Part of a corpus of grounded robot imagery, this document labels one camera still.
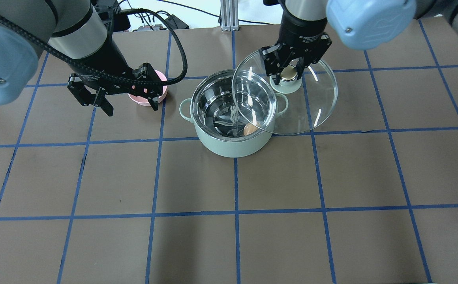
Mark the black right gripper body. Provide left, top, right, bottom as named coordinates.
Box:
left=259, top=32, right=332, bottom=76

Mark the brown egg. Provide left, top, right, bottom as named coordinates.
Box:
left=243, top=123, right=261, bottom=136

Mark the glass pot lid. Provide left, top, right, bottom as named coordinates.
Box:
left=231, top=51, right=338, bottom=135

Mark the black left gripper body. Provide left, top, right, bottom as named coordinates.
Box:
left=67, top=63, right=168, bottom=107

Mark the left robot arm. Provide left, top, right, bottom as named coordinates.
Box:
left=0, top=0, right=164, bottom=116

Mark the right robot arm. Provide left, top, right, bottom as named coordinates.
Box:
left=259, top=0, right=458, bottom=84

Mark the aluminium frame post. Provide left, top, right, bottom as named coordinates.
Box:
left=220, top=0, right=240, bottom=31

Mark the pale green electric pot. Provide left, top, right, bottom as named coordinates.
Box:
left=178, top=69, right=272, bottom=158

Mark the pink bowl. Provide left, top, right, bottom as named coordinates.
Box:
left=128, top=69, right=169, bottom=107

